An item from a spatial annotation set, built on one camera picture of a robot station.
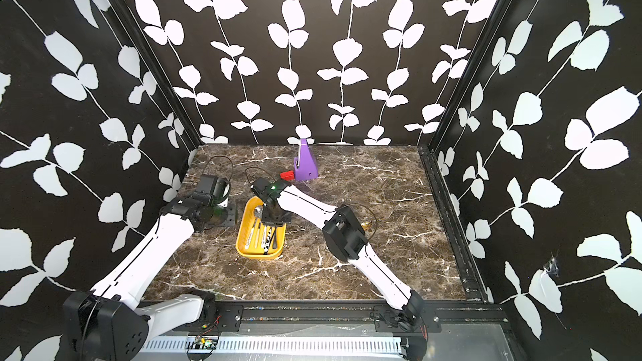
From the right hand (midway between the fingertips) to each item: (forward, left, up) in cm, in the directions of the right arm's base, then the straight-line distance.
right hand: (268, 223), depth 92 cm
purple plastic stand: (+24, -13, +5) cm, 28 cm away
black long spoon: (-4, -2, -2) cm, 5 cm away
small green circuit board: (-37, +12, -3) cm, 39 cm away
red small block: (+23, -4, -1) cm, 24 cm away
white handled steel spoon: (+4, +5, -1) cm, 7 cm away
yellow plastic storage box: (0, +9, -1) cm, 9 cm away
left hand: (-2, +10, +12) cm, 16 cm away
